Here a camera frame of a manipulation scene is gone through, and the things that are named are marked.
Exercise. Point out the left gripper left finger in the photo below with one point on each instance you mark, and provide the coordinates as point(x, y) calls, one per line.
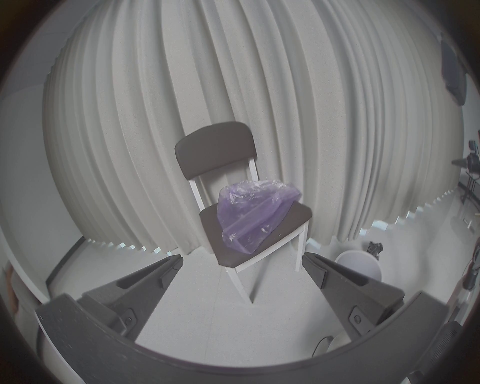
point(142, 296)

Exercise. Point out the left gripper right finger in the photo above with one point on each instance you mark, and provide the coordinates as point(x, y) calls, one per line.
point(348, 296)

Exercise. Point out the black plastic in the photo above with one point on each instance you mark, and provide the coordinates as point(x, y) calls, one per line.
point(375, 249)

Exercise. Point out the purple plastic bag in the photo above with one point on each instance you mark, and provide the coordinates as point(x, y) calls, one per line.
point(251, 213)

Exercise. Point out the white trash bin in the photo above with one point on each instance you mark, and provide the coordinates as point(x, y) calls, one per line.
point(356, 262)

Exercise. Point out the grey padded white chair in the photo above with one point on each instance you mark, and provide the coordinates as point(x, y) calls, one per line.
point(217, 150)

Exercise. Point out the black metal stand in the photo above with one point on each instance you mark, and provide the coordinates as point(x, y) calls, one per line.
point(465, 162)

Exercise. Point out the white curtain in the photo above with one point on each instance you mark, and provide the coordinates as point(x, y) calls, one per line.
point(112, 112)

